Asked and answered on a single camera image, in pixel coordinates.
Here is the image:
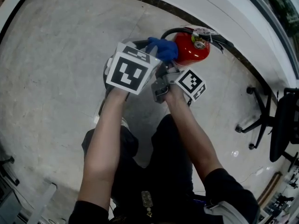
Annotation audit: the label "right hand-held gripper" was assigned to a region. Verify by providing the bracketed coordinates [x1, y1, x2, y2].
[150, 60, 208, 105]

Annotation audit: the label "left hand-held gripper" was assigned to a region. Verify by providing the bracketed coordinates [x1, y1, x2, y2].
[103, 38, 162, 102]

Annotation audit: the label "blue cloth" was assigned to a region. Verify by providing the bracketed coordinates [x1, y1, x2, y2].
[147, 36, 179, 63]

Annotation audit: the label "red fire extinguisher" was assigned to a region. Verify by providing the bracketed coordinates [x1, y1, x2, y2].
[160, 28, 234, 67]

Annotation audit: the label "person's right forearm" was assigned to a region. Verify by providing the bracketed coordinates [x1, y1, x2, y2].
[164, 87, 224, 184]

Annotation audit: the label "person's left forearm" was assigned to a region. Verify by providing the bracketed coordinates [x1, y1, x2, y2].
[77, 87, 130, 210]

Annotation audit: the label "red tag in clear sleeve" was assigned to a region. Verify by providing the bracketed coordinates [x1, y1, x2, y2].
[191, 27, 219, 38]

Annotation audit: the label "person's black trousers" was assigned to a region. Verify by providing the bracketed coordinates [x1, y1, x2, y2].
[81, 114, 194, 219]

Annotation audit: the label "black mesh office chair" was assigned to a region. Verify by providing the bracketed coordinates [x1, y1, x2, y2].
[235, 86, 299, 163]

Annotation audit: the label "ornate hanging pendant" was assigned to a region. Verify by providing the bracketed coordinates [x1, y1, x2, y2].
[141, 190, 154, 218]

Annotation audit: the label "person's black shirt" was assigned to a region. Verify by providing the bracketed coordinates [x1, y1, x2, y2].
[69, 168, 260, 224]

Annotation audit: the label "black padded office chair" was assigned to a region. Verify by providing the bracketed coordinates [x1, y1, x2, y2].
[0, 156, 21, 186]

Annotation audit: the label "white desk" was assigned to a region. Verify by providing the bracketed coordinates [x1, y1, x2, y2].
[23, 183, 58, 224]

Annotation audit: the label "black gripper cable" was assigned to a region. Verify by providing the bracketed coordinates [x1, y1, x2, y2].
[98, 99, 106, 116]

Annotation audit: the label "black window frame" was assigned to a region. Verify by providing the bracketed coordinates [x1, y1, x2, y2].
[242, 0, 299, 79]

